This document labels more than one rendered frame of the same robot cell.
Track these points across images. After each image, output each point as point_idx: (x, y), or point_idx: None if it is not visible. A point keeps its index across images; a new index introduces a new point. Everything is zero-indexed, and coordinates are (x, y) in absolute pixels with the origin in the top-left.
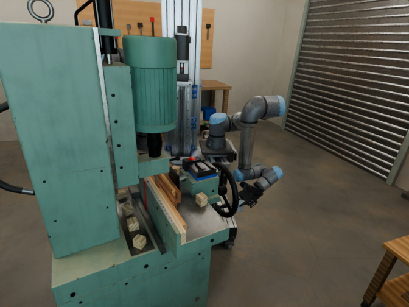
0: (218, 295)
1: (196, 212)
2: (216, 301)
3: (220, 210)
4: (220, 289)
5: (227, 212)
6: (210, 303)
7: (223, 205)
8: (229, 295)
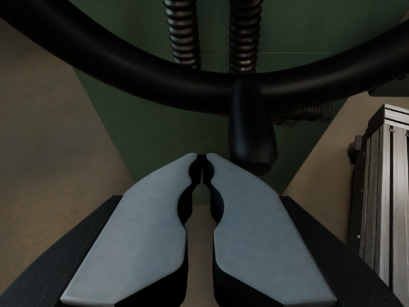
0: (199, 274)
1: None
2: (188, 261)
3: (212, 72)
4: (209, 285)
5: (90, 18)
6: (193, 247)
7: (243, 91)
8: (187, 299)
